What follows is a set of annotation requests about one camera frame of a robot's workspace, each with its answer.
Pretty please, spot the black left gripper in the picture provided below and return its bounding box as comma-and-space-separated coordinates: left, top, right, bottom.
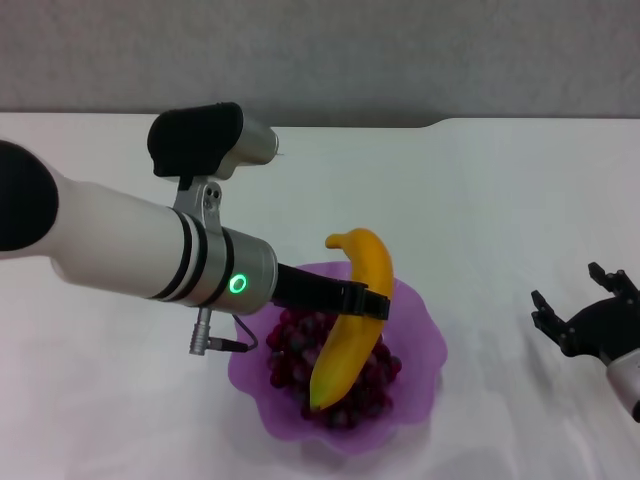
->
271, 262, 392, 322

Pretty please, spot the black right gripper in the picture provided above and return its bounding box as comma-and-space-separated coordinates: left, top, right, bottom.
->
530, 261, 640, 360

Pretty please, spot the yellow banana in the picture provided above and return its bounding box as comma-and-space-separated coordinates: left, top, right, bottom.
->
308, 227, 396, 413

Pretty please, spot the dark red grape bunch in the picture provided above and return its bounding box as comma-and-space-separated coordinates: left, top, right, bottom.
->
266, 305, 404, 431

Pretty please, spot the purple translucent wavy bowl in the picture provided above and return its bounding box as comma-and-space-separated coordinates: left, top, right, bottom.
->
227, 260, 449, 458

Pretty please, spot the left arm cable connector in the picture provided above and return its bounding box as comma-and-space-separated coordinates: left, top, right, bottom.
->
188, 306, 259, 357

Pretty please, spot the left wrist camera black silver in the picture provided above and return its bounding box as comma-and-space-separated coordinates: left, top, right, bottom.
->
147, 101, 282, 192

